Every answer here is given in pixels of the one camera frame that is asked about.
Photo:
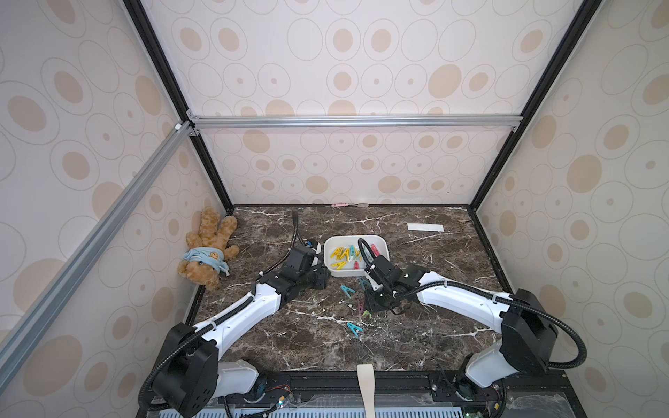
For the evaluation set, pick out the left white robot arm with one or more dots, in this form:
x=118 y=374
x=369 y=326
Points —
x=189 y=373

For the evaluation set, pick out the teal clothespin lower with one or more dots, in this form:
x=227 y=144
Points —
x=355 y=329

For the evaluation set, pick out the silver aluminium rail back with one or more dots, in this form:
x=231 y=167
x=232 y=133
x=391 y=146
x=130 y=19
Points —
x=359 y=121

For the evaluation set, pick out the silver aluminium rail left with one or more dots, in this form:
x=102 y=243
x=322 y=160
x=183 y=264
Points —
x=20 y=343

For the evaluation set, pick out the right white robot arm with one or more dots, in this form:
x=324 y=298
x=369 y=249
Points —
x=527 y=337

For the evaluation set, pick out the yellow clothespin pair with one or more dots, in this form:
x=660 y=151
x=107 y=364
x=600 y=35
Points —
x=339 y=265

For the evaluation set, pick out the teal clothespin upper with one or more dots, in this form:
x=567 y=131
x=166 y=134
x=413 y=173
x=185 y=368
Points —
x=348 y=291

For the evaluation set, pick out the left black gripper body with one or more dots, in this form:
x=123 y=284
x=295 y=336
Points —
x=314 y=278

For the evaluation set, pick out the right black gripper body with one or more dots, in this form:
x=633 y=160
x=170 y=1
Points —
x=375 y=297

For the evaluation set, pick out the brown teddy bear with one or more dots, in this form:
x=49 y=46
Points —
x=206 y=260

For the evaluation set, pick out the white plastic storage box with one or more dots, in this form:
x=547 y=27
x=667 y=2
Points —
x=352 y=240

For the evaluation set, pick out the white paper strip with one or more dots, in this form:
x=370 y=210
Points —
x=418 y=227

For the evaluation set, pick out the silver aluminium rail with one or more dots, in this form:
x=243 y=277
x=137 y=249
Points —
x=359 y=121
x=20 y=343

